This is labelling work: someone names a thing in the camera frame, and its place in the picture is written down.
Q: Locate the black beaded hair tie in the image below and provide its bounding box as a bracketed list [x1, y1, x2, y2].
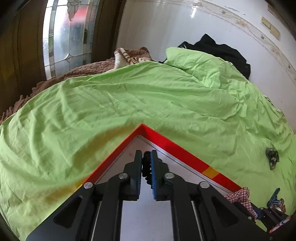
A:
[141, 151, 153, 186]

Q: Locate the pink checkered scrunchie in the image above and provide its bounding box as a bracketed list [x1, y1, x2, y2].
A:
[224, 187, 258, 219]

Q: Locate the red white cardboard tray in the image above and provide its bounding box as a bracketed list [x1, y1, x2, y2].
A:
[83, 124, 240, 240]

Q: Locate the dark grey scrunchie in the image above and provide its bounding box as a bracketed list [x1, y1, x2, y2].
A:
[265, 148, 280, 170]

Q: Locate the green bed sheet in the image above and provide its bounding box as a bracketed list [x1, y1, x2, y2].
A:
[1, 61, 295, 240]

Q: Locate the brown quilted blanket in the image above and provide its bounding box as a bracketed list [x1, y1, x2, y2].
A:
[1, 58, 115, 124]

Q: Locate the tiger print cloth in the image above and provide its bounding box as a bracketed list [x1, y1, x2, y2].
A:
[107, 47, 153, 72]

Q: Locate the black garment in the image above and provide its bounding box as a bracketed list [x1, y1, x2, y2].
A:
[164, 34, 251, 79]

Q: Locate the stained glass door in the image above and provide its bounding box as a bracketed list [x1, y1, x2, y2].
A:
[43, 0, 100, 79]

